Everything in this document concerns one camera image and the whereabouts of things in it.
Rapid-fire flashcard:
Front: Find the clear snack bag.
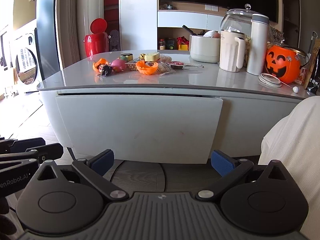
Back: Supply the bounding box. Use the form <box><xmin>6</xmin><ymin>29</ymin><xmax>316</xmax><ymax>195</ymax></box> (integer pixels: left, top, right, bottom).
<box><xmin>268</xmin><ymin>27</ymin><xmax>285</xmax><ymax>47</ymax></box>

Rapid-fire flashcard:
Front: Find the orange pumpkin half shell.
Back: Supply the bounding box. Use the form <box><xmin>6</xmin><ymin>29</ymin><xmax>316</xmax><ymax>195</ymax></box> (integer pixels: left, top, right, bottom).
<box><xmin>135</xmin><ymin>60</ymin><xmax>159</xmax><ymax>76</ymax></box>

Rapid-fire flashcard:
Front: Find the red trash can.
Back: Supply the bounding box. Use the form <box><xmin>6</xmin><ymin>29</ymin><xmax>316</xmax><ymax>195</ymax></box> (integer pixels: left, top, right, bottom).
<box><xmin>84</xmin><ymin>18</ymin><xmax>111</xmax><ymax>58</ymax></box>

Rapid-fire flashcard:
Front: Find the wooden drawer with grey front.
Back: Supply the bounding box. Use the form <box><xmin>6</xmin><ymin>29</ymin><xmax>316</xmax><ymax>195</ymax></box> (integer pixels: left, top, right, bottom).
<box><xmin>55</xmin><ymin>94</ymin><xmax>224</xmax><ymax>165</ymax></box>

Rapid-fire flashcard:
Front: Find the white washing machine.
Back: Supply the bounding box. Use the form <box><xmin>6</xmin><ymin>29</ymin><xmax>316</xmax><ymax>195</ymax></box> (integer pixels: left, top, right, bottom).
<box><xmin>11</xmin><ymin>26</ymin><xmax>43</xmax><ymax>93</ymax></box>

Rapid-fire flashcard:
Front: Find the white ribbed pitcher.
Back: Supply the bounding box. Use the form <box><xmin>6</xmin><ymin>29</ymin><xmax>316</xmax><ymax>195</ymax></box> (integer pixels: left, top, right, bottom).
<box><xmin>219</xmin><ymin>29</ymin><xmax>247</xmax><ymax>73</ymax></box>

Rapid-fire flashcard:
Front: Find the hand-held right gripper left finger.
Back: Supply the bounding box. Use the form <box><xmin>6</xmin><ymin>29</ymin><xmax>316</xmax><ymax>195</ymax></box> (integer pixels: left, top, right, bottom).
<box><xmin>37</xmin><ymin>149</ymin><xmax>128</xmax><ymax>202</ymax></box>

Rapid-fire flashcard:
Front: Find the dark toy figure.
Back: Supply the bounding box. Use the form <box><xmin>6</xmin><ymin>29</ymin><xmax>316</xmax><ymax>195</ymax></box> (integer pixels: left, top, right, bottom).
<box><xmin>98</xmin><ymin>64</ymin><xmax>113</xmax><ymax>77</ymax></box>

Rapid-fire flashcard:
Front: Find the person's white clothing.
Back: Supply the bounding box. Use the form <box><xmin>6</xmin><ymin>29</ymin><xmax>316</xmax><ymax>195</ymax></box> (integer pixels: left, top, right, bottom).
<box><xmin>257</xmin><ymin>96</ymin><xmax>320</xmax><ymax>240</ymax></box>

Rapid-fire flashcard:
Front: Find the white round container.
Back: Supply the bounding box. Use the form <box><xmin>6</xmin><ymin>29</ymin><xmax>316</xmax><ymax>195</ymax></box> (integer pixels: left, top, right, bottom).
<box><xmin>189</xmin><ymin>34</ymin><xmax>221</xmax><ymax>64</ymax></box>

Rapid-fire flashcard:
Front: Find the white ball on stick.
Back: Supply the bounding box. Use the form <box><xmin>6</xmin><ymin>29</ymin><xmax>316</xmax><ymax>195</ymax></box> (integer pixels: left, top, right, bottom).
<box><xmin>281</xmin><ymin>81</ymin><xmax>299</xmax><ymax>94</ymax></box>

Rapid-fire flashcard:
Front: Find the white wall shelf cabinet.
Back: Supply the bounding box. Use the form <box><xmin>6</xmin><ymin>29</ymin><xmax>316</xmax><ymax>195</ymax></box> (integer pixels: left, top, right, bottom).
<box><xmin>157</xmin><ymin>1</ymin><xmax>227</xmax><ymax>52</ymax></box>

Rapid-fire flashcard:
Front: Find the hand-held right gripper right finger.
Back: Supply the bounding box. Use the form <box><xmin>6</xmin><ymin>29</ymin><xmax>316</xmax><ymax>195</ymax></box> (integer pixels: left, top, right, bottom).
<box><xmin>196</xmin><ymin>149</ymin><xmax>288</xmax><ymax>202</ymax></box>

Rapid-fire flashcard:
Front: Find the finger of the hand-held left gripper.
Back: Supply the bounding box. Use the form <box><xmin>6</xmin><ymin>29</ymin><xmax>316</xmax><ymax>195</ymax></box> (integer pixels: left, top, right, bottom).
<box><xmin>0</xmin><ymin>137</ymin><xmax>46</xmax><ymax>155</ymax></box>
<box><xmin>0</xmin><ymin>143</ymin><xmax>64</xmax><ymax>172</ymax></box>

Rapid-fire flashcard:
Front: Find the jelly cup with red lid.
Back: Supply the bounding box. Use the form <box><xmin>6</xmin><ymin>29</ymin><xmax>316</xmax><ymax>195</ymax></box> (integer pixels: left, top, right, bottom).
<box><xmin>168</xmin><ymin>61</ymin><xmax>186</xmax><ymax>70</ymax></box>

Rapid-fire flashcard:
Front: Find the white thermos bottle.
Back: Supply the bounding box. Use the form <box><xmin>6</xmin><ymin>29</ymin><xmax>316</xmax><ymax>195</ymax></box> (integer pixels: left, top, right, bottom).
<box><xmin>246</xmin><ymin>14</ymin><xmax>270</xmax><ymax>76</ymax></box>

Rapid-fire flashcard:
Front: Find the orange pumpkin bucket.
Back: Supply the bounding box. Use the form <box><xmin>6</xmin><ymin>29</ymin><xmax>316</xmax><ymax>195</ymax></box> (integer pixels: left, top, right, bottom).
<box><xmin>265</xmin><ymin>44</ymin><xmax>310</xmax><ymax>84</ymax></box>

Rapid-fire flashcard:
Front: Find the yellow block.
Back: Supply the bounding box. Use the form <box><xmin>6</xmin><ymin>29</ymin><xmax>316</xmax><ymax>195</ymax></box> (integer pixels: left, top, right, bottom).
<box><xmin>144</xmin><ymin>51</ymin><xmax>161</xmax><ymax>62</ymax></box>

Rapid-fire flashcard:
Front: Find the black snack bag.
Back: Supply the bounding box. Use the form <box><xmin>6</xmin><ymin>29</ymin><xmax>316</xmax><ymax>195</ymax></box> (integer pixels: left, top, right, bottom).
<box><xmin>305</xmin><ymin>76</ymin><xmax>320</xmax><ymax>93</ymax></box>

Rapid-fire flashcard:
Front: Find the red and white box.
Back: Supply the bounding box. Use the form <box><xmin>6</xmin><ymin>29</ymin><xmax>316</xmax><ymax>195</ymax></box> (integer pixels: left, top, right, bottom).
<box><xmin>294</xmin><ymin>66</ymin><xmax>311</xmax><ymax>86</ymax></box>

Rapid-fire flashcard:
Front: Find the dark tall panel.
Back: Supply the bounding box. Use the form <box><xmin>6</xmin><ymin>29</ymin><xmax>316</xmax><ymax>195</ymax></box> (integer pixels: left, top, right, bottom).
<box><xmin>36</xmin><ymin>0</ymin><xmax>60</xmax><ymax>80</ymax></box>

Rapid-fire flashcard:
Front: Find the black utensil handle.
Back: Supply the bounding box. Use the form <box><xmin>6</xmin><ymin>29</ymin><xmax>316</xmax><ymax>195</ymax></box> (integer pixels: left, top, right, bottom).
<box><xmin>182</xmin><ymin>25</ymin><xmax>198</xmax><ymax>36</ymax></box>

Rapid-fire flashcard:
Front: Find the grey ghost decoration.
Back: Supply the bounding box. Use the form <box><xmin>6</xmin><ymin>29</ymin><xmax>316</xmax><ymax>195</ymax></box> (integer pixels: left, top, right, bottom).
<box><xmin>109</xmin><ymin>29</ymin><xmax>121</xmax><ymax>52</ymax></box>

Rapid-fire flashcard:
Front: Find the metal jar lid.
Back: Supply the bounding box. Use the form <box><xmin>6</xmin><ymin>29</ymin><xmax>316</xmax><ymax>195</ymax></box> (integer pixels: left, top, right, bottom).
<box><xmin>258</xmin><ymin>73</ymin><xmax>282</xmax><ymax>88</ymax></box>

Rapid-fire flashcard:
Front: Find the black cable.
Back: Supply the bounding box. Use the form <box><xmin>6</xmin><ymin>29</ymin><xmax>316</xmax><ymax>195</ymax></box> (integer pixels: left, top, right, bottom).
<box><xmin>109</xmin><ymin>160</ymin><xmax>167</xmax><ymax>193</ymax></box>

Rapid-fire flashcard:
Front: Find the grey oval table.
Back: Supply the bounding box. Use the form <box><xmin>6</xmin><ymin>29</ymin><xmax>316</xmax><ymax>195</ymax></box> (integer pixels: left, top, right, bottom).
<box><xmin>37</xmin><ymin>50</ymin><xmax>320</xmax><ymax>165</ymax></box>

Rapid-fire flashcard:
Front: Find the white mop handle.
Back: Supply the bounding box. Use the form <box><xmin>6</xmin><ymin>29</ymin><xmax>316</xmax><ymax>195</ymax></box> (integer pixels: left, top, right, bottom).
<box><xmin>308</xmin><ymin>31</ymin><xmax>318</xmax><ymax>54</ymax></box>

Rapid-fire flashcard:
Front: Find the clear glass jar with lid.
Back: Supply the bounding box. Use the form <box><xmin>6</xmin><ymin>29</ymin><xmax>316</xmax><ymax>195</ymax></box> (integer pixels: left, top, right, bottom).
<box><xmin>219</xmin><ymin>4</ymin><xmax>253</xmax><ymax>68</ymax></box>

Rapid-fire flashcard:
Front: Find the orange toy piece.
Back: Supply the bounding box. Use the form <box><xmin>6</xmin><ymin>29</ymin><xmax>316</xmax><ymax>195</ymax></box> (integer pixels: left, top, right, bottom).
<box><xmin>92</xmin><ymin>58</ymin><xmax>110</xmax><ymax>72</ymax></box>

